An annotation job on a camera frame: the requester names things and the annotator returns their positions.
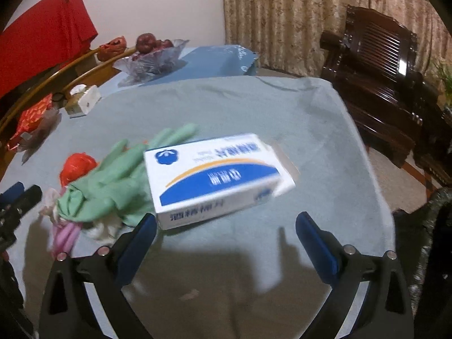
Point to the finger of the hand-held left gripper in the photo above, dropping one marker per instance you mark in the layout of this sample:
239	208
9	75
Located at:
26	197
10	190

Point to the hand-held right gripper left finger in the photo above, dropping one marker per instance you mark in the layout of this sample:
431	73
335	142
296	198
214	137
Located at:
137	250

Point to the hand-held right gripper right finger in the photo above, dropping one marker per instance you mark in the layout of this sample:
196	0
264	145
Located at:
316	250

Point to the white plastic bag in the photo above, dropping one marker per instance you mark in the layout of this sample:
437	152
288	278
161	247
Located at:
100	229

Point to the pink plastic bag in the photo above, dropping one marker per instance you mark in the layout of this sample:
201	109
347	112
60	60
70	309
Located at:
65	236

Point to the red wrapper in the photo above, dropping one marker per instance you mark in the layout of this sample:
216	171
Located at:
76	166

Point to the blue and white box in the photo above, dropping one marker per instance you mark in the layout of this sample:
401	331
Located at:
212	183

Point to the red patterned snack packet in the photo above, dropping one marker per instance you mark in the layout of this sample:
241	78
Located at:
30	118

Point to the tissue box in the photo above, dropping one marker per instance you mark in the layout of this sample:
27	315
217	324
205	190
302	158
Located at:
86	100

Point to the grey tablecloth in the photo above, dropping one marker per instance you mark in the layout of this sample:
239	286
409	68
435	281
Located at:
265	113

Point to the red cloth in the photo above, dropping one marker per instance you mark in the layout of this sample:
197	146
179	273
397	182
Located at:
46	35

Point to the red carrier bag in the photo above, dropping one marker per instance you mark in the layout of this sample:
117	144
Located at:
111	47

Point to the glass fruit bowl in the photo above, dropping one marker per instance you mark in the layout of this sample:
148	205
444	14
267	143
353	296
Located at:
152	61

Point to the dark wooden armchair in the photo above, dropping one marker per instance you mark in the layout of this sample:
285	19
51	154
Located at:
381	77

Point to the dark red apple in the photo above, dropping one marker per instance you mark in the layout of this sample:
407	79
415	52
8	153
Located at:
146	41
166	43

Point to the blue tablecloth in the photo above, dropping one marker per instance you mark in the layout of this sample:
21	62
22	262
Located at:
212	60

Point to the patterned beige curtain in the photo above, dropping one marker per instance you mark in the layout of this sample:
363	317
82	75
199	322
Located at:
282	17

